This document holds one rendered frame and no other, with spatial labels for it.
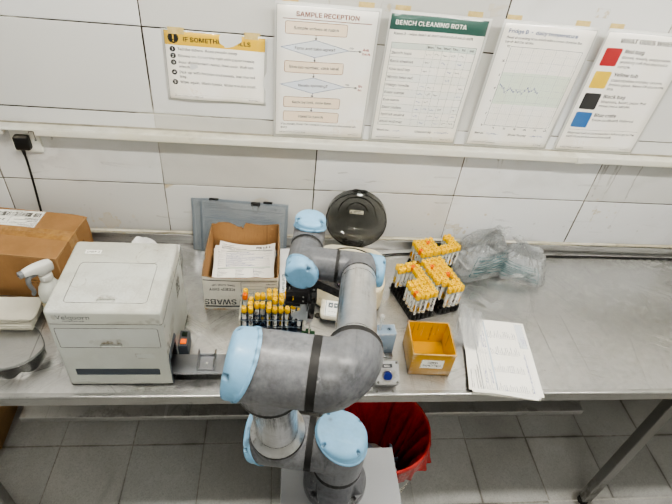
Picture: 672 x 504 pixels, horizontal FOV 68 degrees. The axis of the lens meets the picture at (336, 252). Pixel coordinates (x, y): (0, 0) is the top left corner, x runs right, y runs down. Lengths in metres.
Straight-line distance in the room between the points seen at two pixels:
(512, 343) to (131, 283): 1.19
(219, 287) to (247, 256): 0.21
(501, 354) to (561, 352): 0.22
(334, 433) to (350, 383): 0.40
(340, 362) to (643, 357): 1.42
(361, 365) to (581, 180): 1.48
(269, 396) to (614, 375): 1.35
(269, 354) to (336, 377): 0.10
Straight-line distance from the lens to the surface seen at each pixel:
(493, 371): 1.68
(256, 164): 1.76
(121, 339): 1.43
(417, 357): 1.54
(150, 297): 1.37
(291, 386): 0.74
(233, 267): 1.78
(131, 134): 1.74
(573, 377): 1.81
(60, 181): 1.96
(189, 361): 1.55
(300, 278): 1.09
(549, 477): 2.66
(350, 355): 0.76
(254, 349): 0.75
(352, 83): 1.63
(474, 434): 2.63
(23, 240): 1.85
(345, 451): 1.13
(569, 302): 2.06
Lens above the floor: 2.13
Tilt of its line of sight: 40 degrees down
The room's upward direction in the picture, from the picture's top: 7 degrees clockwise
